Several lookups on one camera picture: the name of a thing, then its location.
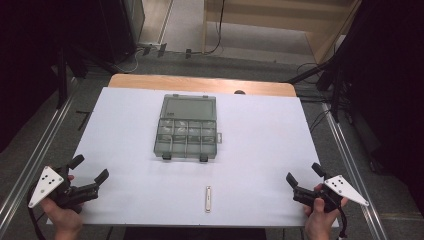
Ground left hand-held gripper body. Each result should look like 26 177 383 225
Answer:
28 165 101 215

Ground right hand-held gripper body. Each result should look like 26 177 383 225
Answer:
292 173 370 215

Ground small silver metal bar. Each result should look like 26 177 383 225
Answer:
204 185 213 214

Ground translucent grey compartment box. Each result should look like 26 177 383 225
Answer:
153 93 224 163

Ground person's right hand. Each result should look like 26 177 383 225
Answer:
303 183 350 240

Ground white table board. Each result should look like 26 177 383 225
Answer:
45 86 340 229

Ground black metal stand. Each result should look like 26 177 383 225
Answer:
54 44 88 110

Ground black tripod stand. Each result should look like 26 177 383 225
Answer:
285 54 344 124

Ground black curtain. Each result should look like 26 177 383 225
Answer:
328 0 424 218
0 0 111 154

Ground person's dark clothing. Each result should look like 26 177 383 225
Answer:
122 227 268 240

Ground wooden table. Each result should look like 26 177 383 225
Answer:
107 73 298 98

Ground dark cabinet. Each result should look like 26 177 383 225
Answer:
98 0 146 65

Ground light wooden shelf unit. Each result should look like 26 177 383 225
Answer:
202 0 364 65

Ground metal floor rail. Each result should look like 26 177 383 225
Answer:
0 95 75 228
320 102 390 240

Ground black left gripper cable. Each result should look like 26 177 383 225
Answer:
27 186 48 240

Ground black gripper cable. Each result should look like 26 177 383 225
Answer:
337 206 349 240
27 186 48 240

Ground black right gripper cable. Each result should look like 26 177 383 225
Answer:
337 206 349 240

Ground black floor cables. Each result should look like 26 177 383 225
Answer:
295 61 336 134

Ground white floor cable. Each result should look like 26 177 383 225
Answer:
114 48 145 74

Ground black hanging cable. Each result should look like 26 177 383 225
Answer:
202 0 226 56

